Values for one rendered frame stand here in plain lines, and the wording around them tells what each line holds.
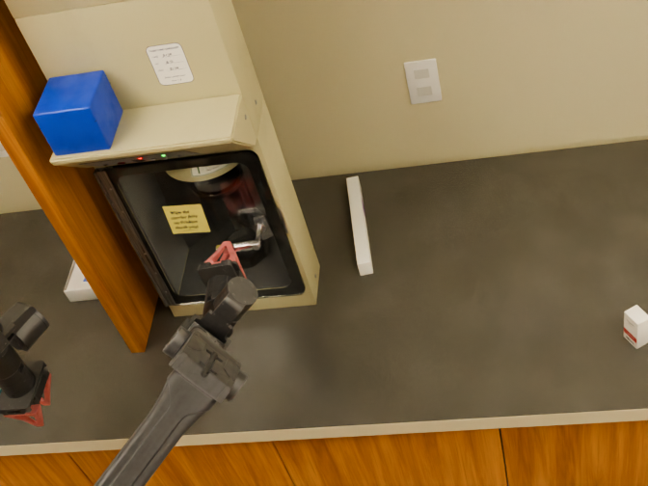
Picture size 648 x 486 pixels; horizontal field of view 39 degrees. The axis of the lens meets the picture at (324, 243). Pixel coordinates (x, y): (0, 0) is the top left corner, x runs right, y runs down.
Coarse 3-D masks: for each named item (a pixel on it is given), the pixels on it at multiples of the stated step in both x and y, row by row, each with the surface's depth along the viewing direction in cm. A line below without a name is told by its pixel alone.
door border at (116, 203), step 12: (108, 180) 168; (108, 192) 170; (120, 204) 172; (120, 216) 174; (132, 228) 177; (132, 240) 179; (144, 252) 182; (144, 264) 184; (156, 276) 187; (168, 300) 193
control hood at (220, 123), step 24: (240, 96) 152; (144, 120) 153; (168, 120) 151; (192, 120) 150; (216, 120) 148; (240, 120) 150; (120, 144) 149; (144, 144) 148; (168, 144) 147; (192, 144) 146; (216, 144) 146; (240, 144) 149
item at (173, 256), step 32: (160, 160) 164; (192, 160) 162; (224, 160) 162; (256, 160) 161; (128, 192) 169; (160, 192) 169; (192, 192) 168; (224, 192) 168; (256, 192) 167; (160, 224) 175; (224, 224) 174; (160, 256) 182; (192, 256) 182; (256, 256) 180; (288, 256) 180; (192, 288) 189; (256, 288) 188; (288, 288) 187
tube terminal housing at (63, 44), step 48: (144, 0) 140; (192, 0) 139; (48, 48) 148; (96, 48) 147; (144, 48) 147; (192, 48) 146; (240, 48) 154; (144, 96) 154; (192, 96) 153; (288, 192) 178
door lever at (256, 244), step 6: (258, 228) 173; (264, 228) 174; (258, 234) 172; (246, 240) 172; (252, 240) 171; (258, 240) 171; (216, 246) 173; (234, 246) 171; (240, 246) 171; (246, 246) 171; (252, 246) 171; (258, 246) 170; (228, 252) 172
